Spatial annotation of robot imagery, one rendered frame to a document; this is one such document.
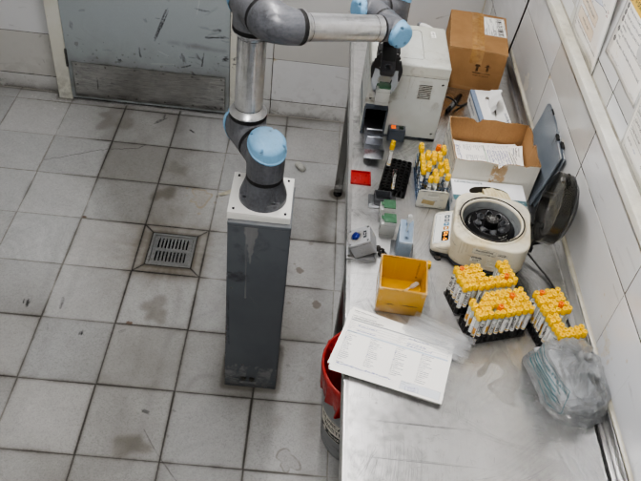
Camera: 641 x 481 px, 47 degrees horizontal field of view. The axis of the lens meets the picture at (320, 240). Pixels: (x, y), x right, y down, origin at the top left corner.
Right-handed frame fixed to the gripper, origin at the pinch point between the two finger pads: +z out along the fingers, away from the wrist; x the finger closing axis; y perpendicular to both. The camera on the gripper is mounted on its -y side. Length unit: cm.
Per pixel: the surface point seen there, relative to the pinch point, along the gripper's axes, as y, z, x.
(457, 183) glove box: -22.2, 17.7, -27.5
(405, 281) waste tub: -63, 24, -11
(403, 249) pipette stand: -56, 18, -9
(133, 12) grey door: 132, 56, 120
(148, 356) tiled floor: -36, 112, 76
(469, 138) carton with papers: 4.6, 18.3, -33.9
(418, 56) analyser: 14.9, -5.4, -11.3
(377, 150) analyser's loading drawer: -7.9, 18.9, -1.1
